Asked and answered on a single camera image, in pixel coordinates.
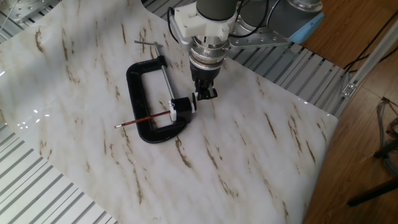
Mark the marble pattern mat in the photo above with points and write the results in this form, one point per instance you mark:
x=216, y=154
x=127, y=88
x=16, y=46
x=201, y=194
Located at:
x=217, y=155

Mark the red pencil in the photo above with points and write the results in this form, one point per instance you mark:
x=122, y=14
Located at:
x=143, y=119

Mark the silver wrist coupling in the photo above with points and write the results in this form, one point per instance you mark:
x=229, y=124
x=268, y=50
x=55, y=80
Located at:
x=208, y=54

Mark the black chair leg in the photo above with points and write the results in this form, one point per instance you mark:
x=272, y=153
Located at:
x=373, y=193

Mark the black white crank pencil sharpener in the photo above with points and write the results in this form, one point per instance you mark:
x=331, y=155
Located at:
x=183, y=109

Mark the black C-clamp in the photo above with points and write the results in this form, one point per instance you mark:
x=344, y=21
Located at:
x=136, y=102

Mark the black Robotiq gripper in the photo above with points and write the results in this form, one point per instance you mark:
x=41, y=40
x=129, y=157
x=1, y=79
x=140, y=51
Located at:
x=205, y=73

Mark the white wrist adapter bracket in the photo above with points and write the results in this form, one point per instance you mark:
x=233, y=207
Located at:
x=192, y=21

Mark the silver mounting plate with holes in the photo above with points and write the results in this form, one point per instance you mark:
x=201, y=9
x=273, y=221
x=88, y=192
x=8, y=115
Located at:
x=25, y=7
x=258, y=40

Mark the aluminium frame post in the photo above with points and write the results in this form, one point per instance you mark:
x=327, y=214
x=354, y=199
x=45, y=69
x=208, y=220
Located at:
x=370, y=60

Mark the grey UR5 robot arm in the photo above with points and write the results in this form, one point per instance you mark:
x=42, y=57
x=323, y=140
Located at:
x=214, y=7

